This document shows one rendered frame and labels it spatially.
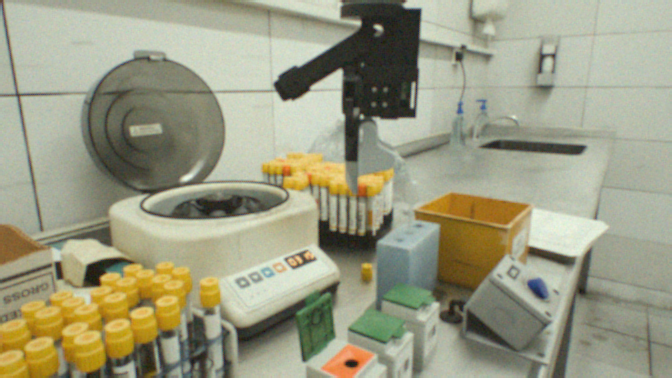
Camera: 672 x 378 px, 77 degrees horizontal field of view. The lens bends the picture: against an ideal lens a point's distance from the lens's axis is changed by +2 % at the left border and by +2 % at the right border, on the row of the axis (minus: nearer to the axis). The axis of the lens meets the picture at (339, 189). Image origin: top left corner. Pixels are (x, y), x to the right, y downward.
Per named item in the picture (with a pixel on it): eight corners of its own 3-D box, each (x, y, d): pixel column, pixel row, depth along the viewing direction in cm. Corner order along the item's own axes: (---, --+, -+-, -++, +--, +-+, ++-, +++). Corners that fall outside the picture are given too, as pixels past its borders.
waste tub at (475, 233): (502, 300, 55) (509, 227, 53) (409, 273, 63) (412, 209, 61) (528, 266, 66) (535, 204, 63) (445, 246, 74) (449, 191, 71)
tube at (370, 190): (364, 246, 72) (364, 184, 70) (368, 242, 74) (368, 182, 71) (373, 247, 72) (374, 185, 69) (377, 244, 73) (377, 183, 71)
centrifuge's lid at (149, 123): (74, 43, 56) (57, 54, 62) (108, 225, 60) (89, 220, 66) (217, 52, 72) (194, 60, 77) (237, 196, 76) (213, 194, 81)
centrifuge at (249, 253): (210, 363, 43) (201, 249, 40) (102, 276, 62) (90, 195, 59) (361, 282, 60) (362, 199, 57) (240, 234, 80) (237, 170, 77)
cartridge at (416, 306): (422, 372, 42) (425, 310, 40) (379, 355, 44) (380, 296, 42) (437, 351, 45) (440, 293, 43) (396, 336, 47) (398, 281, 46)
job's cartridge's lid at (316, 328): (299, 304, 30) (293, 303, 30) (307, 365, 31) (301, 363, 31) (331, 283, 33) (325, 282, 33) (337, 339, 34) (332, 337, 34)
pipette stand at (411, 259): (419, 335, 48) (422, 252, 45) (364, 317, 51) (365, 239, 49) (447, 298, 56) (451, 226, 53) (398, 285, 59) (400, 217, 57)
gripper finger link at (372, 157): (394, 203, 49) (399, 123, 46) (343, 201, 49) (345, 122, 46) (393, 195, 52) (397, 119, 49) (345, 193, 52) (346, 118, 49)
